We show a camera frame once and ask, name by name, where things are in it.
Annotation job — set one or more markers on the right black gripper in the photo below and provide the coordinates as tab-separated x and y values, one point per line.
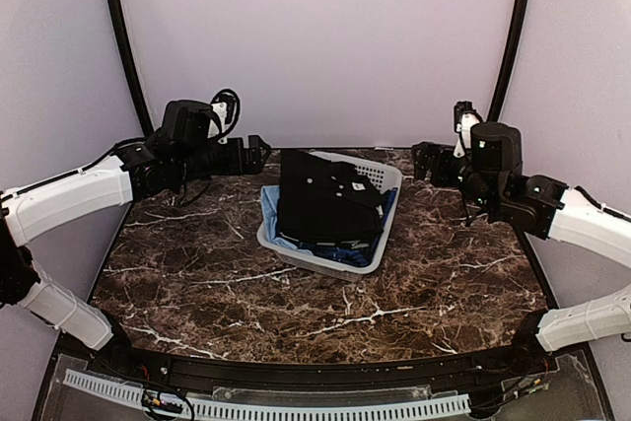
423	163

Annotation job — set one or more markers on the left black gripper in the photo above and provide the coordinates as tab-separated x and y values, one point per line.
254	165

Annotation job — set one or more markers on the grey plastic laundry basket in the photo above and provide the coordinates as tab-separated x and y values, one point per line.
383	177

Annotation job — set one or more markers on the black long sleeve shirt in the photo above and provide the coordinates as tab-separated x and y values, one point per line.
326	202

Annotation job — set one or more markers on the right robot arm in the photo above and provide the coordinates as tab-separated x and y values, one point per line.
485	166

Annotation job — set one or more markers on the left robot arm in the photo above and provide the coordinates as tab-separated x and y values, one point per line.
193	143

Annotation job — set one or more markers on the light blue shirt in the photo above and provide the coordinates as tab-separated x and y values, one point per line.
269	200

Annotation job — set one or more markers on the dark blue shirt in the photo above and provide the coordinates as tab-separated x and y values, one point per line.
356	255

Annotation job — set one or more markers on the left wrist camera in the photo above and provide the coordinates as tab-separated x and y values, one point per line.
226	111

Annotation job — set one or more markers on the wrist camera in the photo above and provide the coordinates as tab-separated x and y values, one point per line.
226	111
465	117

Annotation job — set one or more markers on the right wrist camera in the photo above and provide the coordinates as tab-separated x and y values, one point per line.
465	117

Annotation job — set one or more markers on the black front rail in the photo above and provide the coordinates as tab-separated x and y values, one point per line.
476	370

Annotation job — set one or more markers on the right black frame post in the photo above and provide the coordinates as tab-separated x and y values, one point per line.
509	57

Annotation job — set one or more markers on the white slotted cable duct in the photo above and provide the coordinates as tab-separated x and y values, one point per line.
239	404

